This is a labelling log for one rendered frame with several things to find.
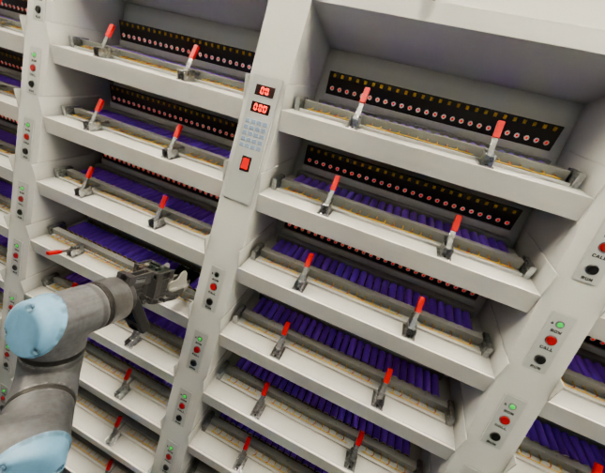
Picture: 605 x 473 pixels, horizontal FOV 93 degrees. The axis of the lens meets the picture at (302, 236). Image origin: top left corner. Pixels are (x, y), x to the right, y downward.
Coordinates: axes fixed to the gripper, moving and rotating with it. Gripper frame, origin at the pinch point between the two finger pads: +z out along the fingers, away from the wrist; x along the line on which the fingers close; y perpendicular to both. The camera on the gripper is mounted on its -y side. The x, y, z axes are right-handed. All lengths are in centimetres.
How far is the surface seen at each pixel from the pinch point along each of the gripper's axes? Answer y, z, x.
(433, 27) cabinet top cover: 71, -3, -41
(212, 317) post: -4.2, -2.2, -13.2
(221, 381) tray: -24.7, 3.2, -19.0
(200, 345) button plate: -13.4, -2.1, -12.0
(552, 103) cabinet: 71, 15, -71
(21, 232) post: -7, -2, 58
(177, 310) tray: -7.3, -1.3, -2.3
